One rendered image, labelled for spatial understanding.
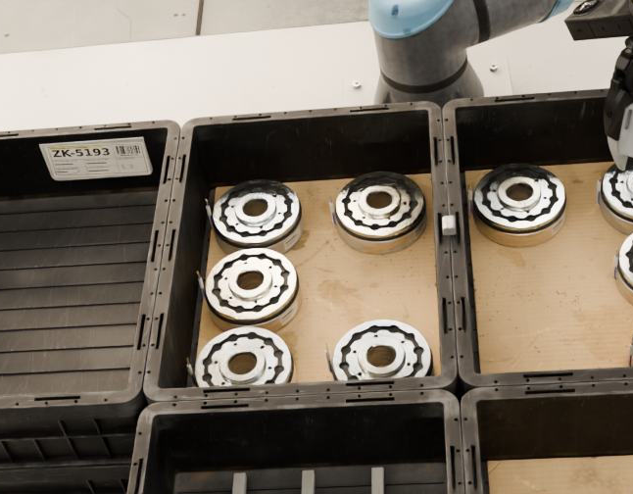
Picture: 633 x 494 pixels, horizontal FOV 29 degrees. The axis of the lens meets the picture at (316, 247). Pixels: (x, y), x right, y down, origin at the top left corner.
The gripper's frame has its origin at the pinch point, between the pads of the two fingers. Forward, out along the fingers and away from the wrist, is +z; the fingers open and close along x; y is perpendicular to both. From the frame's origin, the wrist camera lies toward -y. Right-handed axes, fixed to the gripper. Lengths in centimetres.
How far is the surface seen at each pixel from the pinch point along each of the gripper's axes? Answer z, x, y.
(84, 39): 95, 27, -182
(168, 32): 95, 42, -167
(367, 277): 11.8, -25.4, -15.7
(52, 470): 13, -64, -22
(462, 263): 1.8, -23.1, -3.2
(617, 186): 8.6, 0.8, -2.2
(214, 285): 8.9, -39.0, -25.5
